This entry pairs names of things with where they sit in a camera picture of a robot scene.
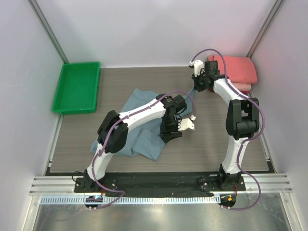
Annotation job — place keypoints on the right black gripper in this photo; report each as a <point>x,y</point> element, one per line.
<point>199,84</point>

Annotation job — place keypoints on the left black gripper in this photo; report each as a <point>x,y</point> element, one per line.
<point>167,134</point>

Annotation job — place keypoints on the blue grey t shirt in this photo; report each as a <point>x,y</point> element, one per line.
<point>145,138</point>

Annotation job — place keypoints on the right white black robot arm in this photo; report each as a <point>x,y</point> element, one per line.
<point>242,120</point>

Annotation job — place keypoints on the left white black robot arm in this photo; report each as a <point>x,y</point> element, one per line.
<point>114,130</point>

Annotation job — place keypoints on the top coral folded shirt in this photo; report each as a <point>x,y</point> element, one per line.
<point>240,69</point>

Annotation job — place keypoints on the light pink folded shirt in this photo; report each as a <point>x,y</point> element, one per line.
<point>243,87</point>

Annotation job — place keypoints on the green plastic tray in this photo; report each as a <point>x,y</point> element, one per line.
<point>77,89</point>

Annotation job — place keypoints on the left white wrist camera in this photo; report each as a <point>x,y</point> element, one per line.
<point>187,124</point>

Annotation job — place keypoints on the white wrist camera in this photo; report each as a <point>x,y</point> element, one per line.
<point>197,66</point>
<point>187,124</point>

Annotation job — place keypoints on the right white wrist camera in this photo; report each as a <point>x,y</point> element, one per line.
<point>197,66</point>

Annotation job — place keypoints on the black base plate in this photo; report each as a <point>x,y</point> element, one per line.
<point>170,184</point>

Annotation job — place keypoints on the white slotted cable duct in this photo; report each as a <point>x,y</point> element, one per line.
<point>86,200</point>

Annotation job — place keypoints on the right aluminium corner post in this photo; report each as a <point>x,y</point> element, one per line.
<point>265,26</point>

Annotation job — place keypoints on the aluminium corner post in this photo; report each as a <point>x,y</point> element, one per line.
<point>47,28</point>
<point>265,26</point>

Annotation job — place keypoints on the aluminium rail frame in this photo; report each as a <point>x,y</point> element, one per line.
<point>57,185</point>

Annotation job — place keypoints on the left aluminium corner post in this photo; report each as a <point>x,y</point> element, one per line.
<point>47,28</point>

